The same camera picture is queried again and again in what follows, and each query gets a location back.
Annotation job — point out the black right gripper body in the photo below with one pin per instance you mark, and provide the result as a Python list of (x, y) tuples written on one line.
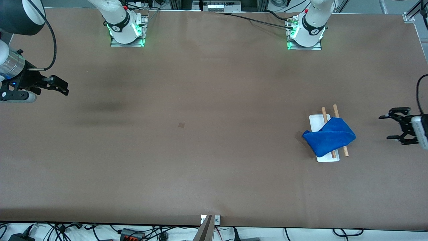
[(29, 79)]

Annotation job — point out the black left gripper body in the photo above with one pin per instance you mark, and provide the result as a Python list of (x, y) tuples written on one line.
[(407, 126)]

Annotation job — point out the blue microfibre towel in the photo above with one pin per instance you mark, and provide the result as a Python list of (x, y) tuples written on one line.
[(329, 139)]

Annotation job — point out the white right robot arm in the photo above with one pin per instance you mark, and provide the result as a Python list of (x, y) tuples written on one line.
[(117, 13)]

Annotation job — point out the white rack with wooden bars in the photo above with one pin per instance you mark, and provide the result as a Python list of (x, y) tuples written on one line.
[(316, 122)]

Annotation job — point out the black power adapter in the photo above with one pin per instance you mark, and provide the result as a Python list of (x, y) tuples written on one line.
[(20, 238)]

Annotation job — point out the black box with red switches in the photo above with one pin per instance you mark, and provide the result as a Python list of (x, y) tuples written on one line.
[(132, 235)]

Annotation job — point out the white power strip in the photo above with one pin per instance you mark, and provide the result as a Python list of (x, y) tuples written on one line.
[(220, 6)]

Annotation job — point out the black plug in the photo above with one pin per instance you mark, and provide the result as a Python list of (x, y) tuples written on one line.
[(236, 235)]

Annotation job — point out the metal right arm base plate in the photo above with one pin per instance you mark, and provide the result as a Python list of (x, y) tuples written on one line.
[(115, 44)]

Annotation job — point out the aluminium frame corner bracket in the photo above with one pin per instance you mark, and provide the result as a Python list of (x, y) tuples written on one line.
[(409, 16)]

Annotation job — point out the aluminium frame post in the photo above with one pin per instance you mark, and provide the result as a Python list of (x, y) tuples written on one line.
[(262, 5), (175, 4)]

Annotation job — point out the brown wooden post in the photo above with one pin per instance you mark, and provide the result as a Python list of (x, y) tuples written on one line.
[(204, 232)]

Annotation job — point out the small metal table bracket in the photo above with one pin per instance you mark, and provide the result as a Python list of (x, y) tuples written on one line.
[(217, 220)]

